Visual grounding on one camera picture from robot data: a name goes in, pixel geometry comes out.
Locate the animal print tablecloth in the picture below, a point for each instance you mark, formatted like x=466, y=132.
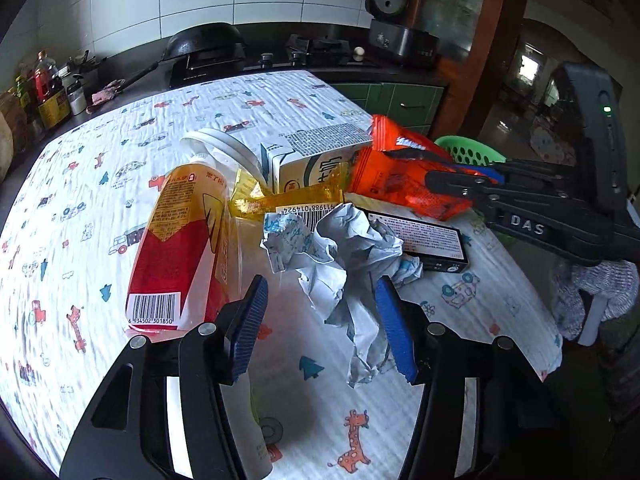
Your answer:
x=100, y=240

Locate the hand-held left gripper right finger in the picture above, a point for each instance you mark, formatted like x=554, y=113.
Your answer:
x=397, y=330

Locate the black box with white label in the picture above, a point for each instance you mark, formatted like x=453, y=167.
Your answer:
x=425, y=240

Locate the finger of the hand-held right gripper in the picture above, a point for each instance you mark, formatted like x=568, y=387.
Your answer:
x=480, y=172
x=465, y=187

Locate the brown sack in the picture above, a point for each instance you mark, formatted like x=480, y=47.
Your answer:
x=6, y=145

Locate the white beverage carton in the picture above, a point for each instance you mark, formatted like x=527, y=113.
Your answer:
x=300, y=170

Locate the yellow plastic wrapper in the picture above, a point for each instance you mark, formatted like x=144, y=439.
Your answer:
x=270, y=205

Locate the orange snack bag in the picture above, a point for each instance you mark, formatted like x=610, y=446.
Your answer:
x=390, y=175

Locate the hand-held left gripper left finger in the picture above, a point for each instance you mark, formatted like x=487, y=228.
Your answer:
x=250, y=325

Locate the red liquid bottle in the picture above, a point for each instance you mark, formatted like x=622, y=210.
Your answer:
x=45, y=77

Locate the black gas stove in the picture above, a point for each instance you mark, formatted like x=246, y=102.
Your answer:
x=325, y=50

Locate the white jar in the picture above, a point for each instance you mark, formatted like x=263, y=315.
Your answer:
x=76, y=100

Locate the black wok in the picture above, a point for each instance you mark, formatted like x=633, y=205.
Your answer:
x=205, y=40

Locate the colourful dotted play fence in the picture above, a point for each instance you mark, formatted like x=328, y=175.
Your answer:
x=545, y=140

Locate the black induction cooker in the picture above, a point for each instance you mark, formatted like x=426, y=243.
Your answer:
x=200, y=72

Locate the yellow label bottle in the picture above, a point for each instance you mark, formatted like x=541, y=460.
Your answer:
x=52, y=112

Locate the green kitchen cabinet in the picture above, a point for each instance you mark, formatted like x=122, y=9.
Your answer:
x=390, y=105

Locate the black kitchen counter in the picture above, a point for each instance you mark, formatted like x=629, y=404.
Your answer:
x=350, y=72

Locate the red yellow drink bottle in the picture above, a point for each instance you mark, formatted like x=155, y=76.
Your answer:
x=170, y=240

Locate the green bottle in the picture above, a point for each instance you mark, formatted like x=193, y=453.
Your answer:
x=22, y=92

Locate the pink cloth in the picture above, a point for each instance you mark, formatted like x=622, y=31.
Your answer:
x=107, y=94

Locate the wooden glass door cabinet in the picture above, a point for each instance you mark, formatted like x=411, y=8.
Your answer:
x=500, y=35

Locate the green plastic basket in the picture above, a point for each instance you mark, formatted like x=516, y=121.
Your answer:
x=467, y=146

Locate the white paper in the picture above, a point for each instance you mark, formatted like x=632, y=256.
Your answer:
x=345, y=240

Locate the grey rice cooker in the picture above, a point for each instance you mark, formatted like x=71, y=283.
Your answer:
x=400, y=42

